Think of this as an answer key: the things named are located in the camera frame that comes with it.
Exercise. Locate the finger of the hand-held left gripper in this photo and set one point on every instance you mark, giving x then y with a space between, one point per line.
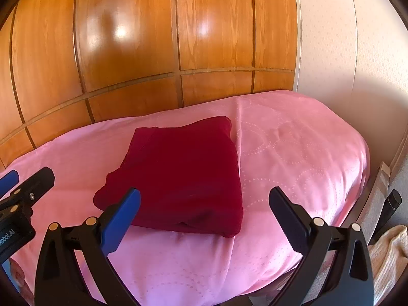
8 181
38 181

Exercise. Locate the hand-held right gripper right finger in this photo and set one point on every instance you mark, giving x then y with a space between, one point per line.
290 220

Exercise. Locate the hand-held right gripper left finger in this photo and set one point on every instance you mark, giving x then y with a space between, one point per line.
122 218

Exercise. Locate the dark red pants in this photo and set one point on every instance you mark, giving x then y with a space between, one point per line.
181 175

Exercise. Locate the pink bedspread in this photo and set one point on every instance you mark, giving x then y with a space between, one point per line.
287 153

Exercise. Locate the black cylinder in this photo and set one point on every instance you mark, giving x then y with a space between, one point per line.
391 207

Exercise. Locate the cream knit cloth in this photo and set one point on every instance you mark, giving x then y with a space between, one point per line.
390 261

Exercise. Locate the wooden wardrobe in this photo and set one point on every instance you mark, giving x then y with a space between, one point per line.
127 54

